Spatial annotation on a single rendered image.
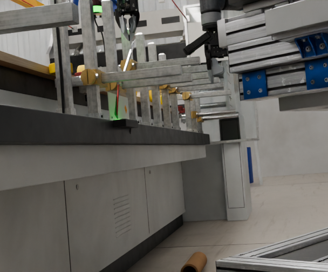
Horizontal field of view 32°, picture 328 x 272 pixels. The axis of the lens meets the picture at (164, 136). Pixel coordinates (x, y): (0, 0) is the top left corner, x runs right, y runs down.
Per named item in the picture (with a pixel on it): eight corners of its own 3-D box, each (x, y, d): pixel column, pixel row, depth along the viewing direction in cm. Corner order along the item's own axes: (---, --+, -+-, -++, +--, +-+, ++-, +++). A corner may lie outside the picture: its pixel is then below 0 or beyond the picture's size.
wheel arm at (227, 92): (231, 94, 388) (231, 89, 388) (231, 94, 384) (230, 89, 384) (158, 102, 398) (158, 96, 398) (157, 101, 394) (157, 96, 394)
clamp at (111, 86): (127, 92, 224) (125, 79, 225) (117, 89, 211) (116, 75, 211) (113, 94, 226) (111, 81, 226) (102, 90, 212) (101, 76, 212)
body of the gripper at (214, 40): (227, 55, 208) (224, 22, 208) (203, 58, 210) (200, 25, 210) (229, 58, 216) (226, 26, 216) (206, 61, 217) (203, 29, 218)
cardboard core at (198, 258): (206, 251, 284) (197, 263, 255) (207, 267, 284) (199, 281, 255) (190, 252, 286) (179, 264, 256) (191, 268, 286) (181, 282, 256)
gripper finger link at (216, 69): (224, 81, 209) (222, 56, 209) (208, 83, 210) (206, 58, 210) (225, 82, 212) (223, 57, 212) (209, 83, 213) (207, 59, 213)
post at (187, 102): (192, 132, 389) (186, 61, 390) (191, 132, 385) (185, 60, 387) (187, 133, 389) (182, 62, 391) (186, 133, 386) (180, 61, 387)
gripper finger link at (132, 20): (130, 38, 207) (128, 12, 208) (129, 41, 213) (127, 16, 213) (139, 37, 208) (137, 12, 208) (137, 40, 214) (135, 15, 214)
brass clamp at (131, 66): (141, 74, 249) (140, 62, 249) (133, 70, 236) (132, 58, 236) (127, 75, 250) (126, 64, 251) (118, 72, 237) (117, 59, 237)
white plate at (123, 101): (130, 123, 225) (128, 97, 225) (111, 120, 200) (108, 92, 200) (129, 123, 225) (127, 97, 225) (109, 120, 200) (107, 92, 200)
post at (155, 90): (163, 137, 290) (155, 42, 292) (162, 137, 287) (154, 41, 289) (156, 138, 291) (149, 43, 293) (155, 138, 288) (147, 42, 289)
